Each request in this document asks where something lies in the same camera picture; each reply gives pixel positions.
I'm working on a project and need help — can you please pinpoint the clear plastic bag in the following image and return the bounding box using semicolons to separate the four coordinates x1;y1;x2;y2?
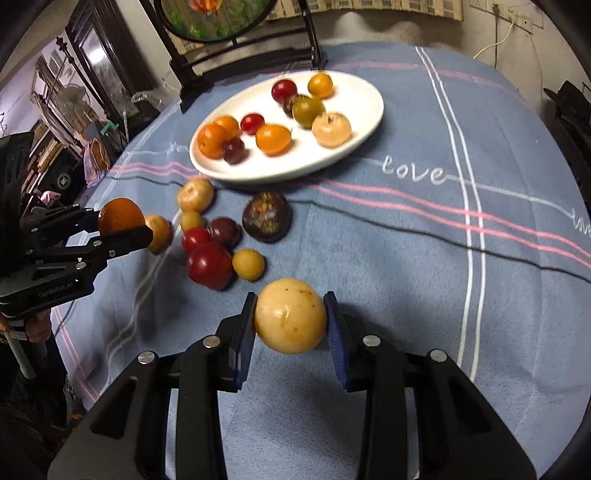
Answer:
131;86;178;112

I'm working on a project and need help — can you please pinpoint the white power cable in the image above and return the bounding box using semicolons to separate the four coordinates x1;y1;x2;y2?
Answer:
471;18;516;61

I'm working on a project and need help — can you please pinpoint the dark maroon plum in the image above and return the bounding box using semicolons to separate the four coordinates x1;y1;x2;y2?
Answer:
207;217;242;250

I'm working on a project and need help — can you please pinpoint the person's left hand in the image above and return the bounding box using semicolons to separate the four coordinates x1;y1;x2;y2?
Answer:
24;310;52;344

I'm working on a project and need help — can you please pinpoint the black framed goldfish screen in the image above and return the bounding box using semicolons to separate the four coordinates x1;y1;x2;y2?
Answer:
141;1;328;112

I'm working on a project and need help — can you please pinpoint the white wall socket strip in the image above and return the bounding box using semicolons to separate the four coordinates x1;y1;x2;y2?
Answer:
468;0;544;34

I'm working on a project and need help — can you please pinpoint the olive green round fruit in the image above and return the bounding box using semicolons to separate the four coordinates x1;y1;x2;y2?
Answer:
293;97;325;130

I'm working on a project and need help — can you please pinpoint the orange tangerine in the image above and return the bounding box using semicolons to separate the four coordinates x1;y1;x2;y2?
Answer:
97;198;145;236

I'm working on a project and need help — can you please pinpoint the beige checked curtain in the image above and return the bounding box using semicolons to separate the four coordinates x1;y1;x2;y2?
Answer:
267;0;465;22

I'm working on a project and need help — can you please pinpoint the black hat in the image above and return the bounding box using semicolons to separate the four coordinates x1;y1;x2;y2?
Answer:
543;81;590;135

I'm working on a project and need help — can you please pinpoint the small yellow fruit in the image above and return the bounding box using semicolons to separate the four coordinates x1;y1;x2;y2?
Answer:
232;249;266;282

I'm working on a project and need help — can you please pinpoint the blue plaid tablecloth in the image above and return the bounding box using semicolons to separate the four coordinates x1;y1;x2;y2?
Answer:
52;43;590;479

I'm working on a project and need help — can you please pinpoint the dark wooden framed mirror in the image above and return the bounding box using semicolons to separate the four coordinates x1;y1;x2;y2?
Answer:
65;0;158;136

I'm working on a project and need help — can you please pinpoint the brown potato-like fruit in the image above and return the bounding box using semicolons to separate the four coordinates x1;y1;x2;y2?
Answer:
176;177;214;213

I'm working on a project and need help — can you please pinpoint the small red tomato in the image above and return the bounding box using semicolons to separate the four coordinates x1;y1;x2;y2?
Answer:
239;113;266;136

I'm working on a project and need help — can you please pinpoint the tan round fruit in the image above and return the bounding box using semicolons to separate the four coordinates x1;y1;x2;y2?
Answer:
311;112;352;148

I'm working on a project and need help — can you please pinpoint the dark purple passion fruit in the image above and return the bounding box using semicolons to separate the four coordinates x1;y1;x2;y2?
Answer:
242;192;293;243

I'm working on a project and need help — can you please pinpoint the large red plum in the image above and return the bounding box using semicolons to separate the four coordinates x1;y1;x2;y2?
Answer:
187;242;235;291

